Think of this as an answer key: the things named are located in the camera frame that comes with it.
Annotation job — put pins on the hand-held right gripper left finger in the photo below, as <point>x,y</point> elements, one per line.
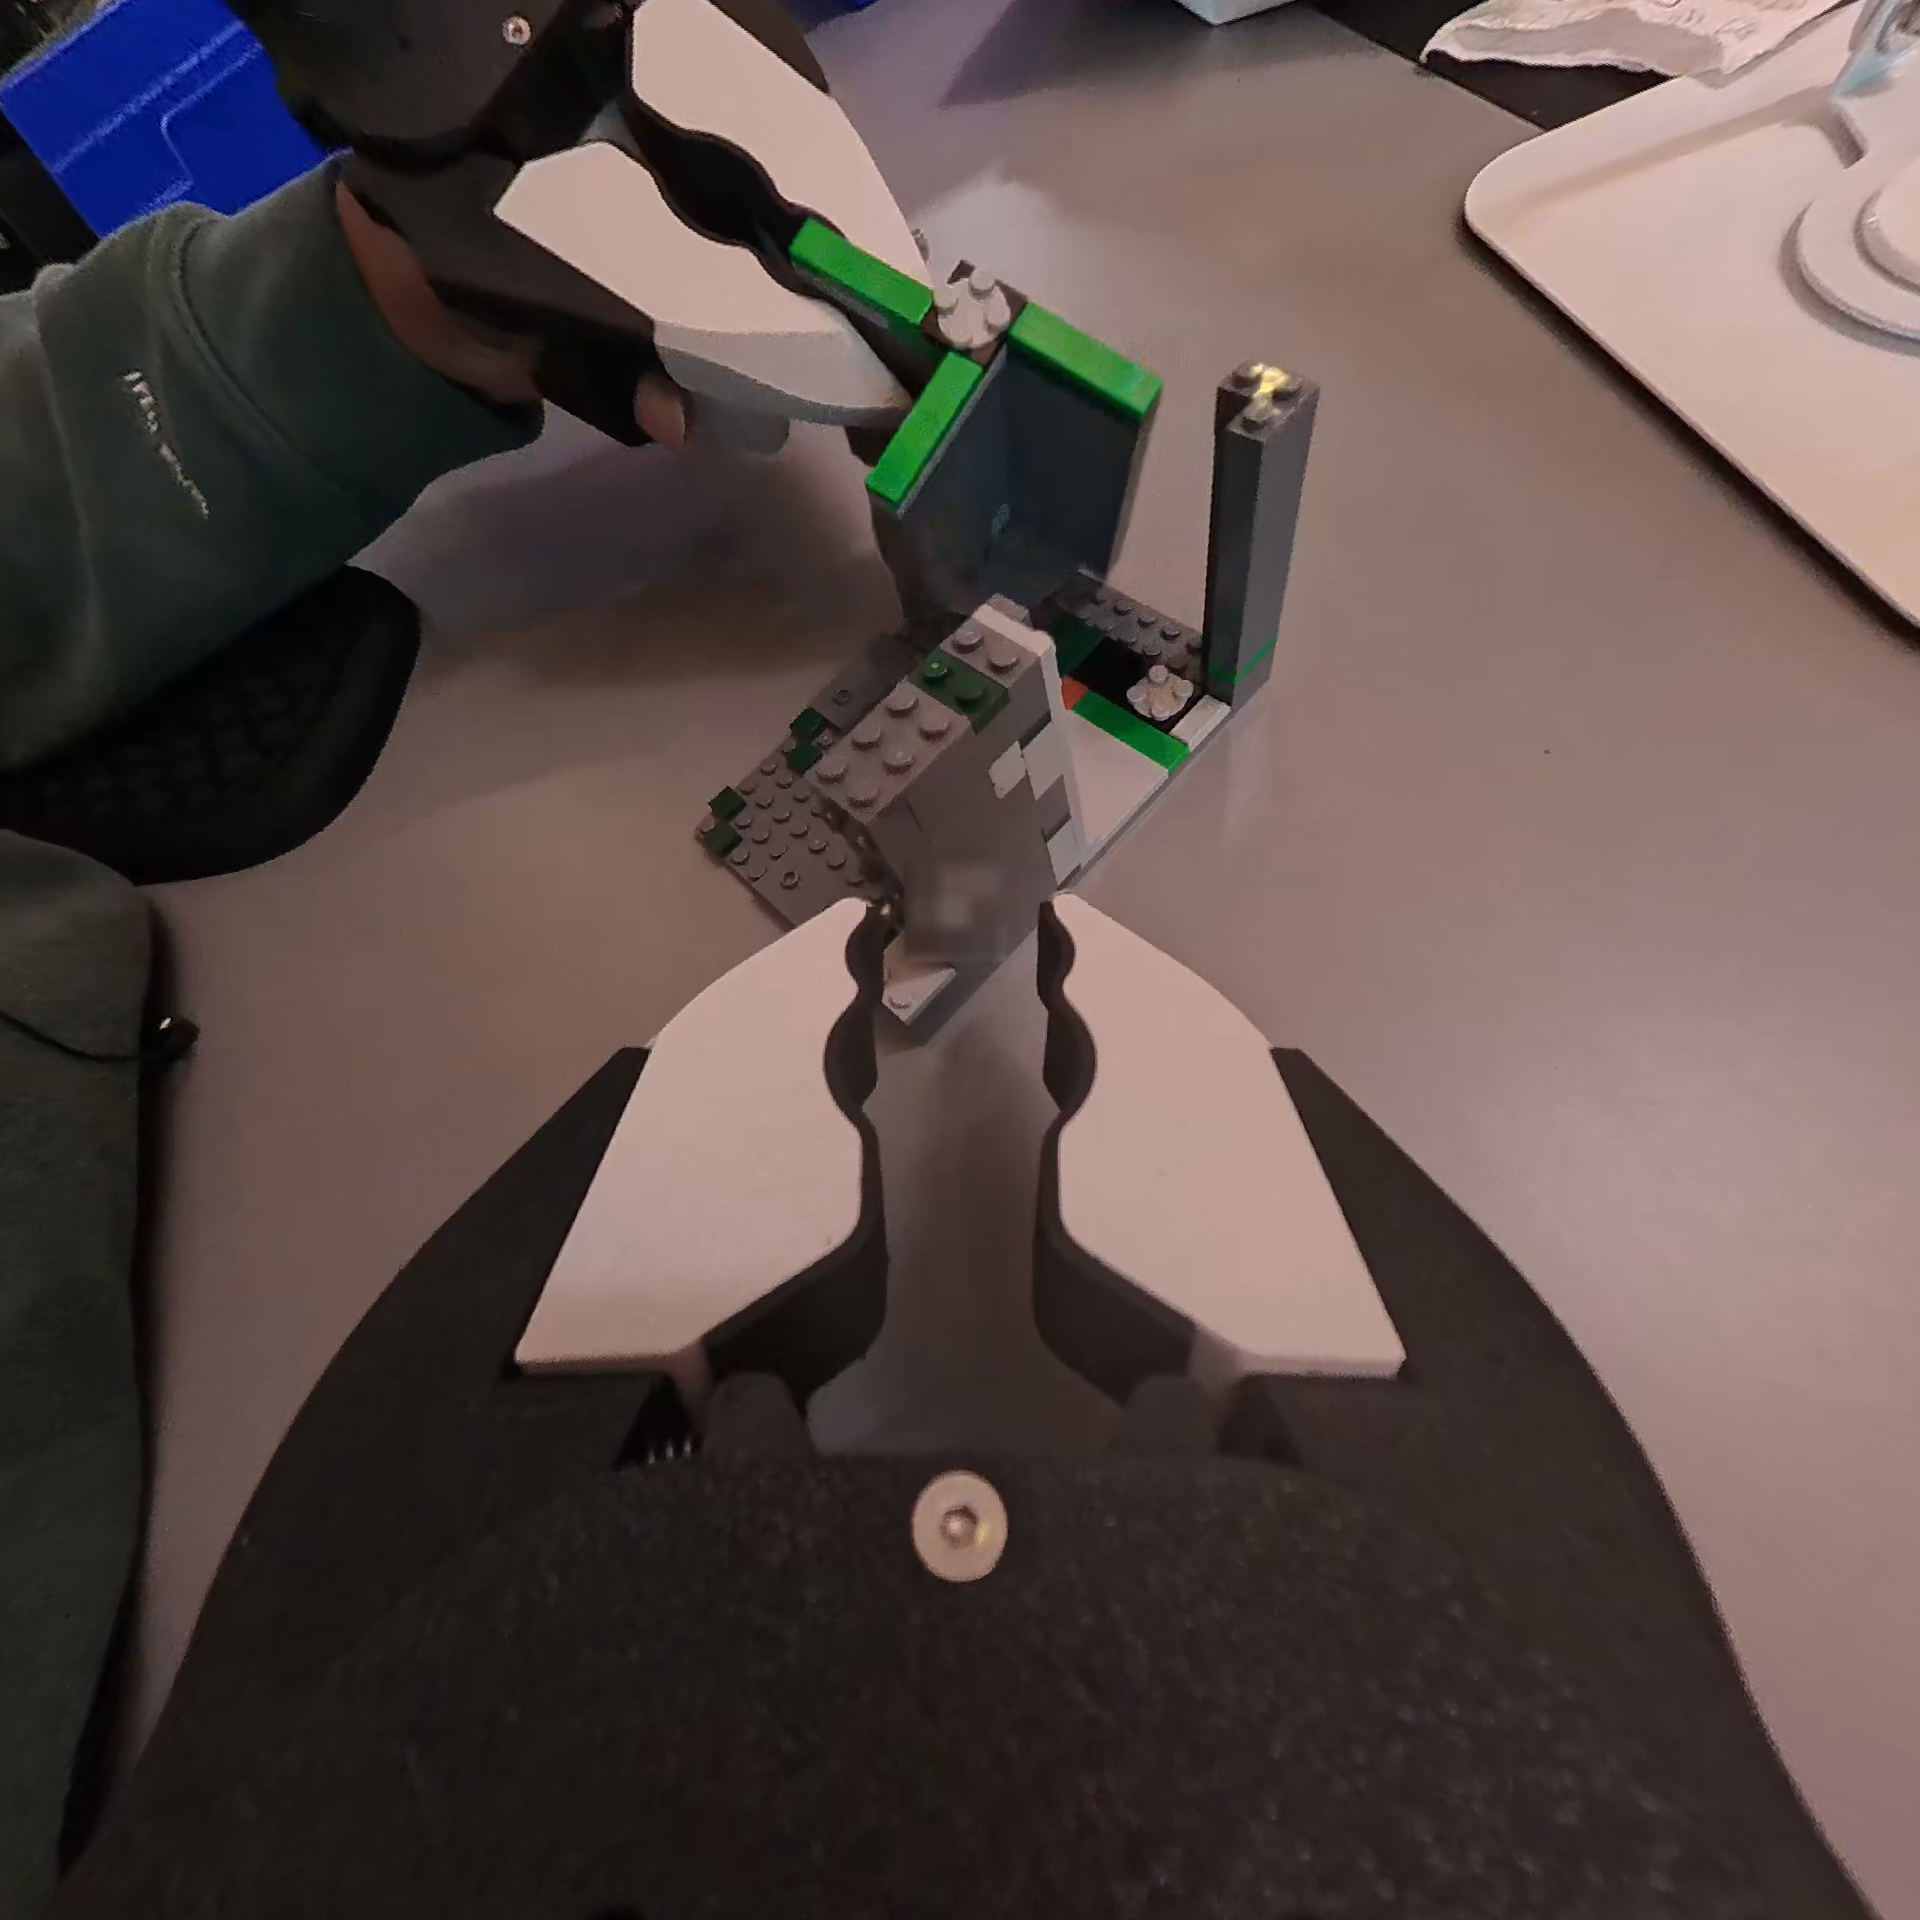
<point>705,1185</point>

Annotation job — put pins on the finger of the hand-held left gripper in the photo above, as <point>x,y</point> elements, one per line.
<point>720,339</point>
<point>764,105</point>

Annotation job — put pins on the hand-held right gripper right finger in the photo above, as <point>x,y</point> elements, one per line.
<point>1214,1201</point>

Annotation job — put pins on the green topped toy brick door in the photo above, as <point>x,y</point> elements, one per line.
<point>1036,451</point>

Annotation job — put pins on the grey toy brick model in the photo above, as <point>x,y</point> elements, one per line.
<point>931,751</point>

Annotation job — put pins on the person's left forearm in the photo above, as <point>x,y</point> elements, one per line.
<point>180,451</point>

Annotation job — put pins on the grey desk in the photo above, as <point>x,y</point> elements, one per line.
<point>1499,975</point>

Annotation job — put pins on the person's left hand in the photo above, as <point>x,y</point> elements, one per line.
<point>451,300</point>

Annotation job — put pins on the blue box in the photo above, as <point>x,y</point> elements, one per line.
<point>134,135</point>

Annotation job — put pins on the white crumpled paper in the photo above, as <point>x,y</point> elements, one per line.
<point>1574,32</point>

